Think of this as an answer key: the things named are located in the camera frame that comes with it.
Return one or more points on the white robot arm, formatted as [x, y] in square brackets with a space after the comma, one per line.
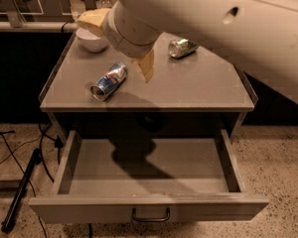
[259, 37]

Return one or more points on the grey open top drawer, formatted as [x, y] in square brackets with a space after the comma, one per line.
[100, 181]

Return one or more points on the green soda can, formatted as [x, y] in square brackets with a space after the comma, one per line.
[180, 48]

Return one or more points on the white ceramic bowl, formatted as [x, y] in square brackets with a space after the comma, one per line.
[90, 41]

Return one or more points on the black bar on floor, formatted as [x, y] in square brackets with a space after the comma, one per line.
[9, 221]

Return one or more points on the dark metal drawer handle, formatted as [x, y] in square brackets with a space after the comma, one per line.
[150, 217]

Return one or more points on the grey cabinet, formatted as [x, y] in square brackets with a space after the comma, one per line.
[201, 82]

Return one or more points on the clear acrylic barrier panel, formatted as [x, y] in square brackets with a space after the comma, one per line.
[17, 13]

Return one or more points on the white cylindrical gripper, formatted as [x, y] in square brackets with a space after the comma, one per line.
[116, 37]

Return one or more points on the blue silver redbull can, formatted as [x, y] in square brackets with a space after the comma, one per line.
[109, 82]

